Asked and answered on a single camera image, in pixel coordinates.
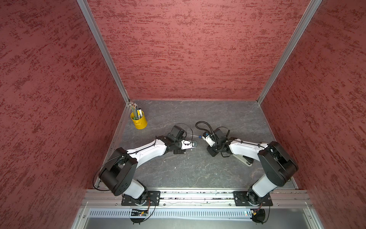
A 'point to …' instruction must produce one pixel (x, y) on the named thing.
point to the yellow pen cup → (139, 123)
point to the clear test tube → (193, 142)
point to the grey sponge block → (263, 142)
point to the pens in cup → (137, 112)
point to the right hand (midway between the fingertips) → (209, 151)
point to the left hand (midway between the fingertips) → (183, 145)
